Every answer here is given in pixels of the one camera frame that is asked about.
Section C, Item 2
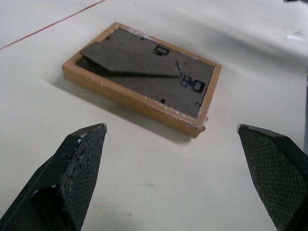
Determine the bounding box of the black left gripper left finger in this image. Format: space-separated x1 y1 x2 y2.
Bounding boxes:
0 123 108 231

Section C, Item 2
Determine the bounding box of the wooden picture frame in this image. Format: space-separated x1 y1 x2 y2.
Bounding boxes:
62 21 222 140

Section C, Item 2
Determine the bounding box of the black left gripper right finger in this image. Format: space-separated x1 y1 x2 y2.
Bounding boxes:
236 124 308 231

